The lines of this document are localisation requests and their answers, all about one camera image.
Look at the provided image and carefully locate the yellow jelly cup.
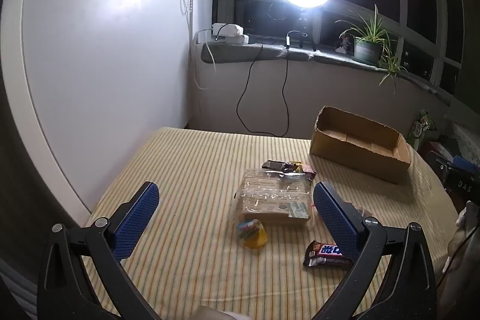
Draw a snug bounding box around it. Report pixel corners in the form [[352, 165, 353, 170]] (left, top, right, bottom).
[[236, 219, 268, 249]]

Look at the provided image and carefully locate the green snack package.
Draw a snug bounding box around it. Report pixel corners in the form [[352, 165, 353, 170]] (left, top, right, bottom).
[[412, 110, 436, 148]]

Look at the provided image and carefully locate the small figurine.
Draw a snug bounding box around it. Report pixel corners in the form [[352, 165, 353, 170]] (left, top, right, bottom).
[[335, 34, 353, 54]]

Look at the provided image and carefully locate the potted spider plant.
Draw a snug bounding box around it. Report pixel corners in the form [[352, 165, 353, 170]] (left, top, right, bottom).
[[335, 4, 409, 96]]

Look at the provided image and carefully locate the white power adapter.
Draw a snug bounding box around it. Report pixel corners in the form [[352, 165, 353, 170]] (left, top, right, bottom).
[[211, 22, 250, 45]]

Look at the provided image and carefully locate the black box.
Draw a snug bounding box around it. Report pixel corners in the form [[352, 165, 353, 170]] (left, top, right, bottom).
[[437, 151, 480, 201]]

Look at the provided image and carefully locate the black power cable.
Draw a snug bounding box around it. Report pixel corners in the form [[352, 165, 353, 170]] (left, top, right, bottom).
[[236, 29, 306, 138]]

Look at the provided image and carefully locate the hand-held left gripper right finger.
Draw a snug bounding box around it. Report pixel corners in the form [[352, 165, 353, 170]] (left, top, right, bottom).
[[312, 181, 439, 320]]

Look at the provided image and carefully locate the grey stone windowsill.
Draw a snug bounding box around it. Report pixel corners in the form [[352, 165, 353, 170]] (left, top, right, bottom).
[[200, 42, 451, 105]]

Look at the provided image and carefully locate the large clear biscuit packet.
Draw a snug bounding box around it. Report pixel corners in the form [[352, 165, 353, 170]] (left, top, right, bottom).
[[233, 168, 314, 227]]

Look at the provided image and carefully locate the white cable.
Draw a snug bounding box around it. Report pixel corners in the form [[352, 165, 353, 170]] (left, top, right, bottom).
[[178, 0, 218, 91]]

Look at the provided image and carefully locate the white plastic bag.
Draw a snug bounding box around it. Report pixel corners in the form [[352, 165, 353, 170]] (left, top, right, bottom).
[[448, 200, 480, 274]]

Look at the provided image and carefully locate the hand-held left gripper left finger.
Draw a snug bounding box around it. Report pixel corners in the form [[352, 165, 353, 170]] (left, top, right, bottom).
[[36, 181, 160, 320]]

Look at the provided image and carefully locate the brown cardboard box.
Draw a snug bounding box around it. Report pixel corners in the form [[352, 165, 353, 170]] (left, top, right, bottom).
[[309, 106, 412, 185]]

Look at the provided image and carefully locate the brown chocolate bar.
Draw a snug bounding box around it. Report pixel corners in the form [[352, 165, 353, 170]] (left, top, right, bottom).
[[303, 241, 353, 268], [262, 160, 297, 172]]

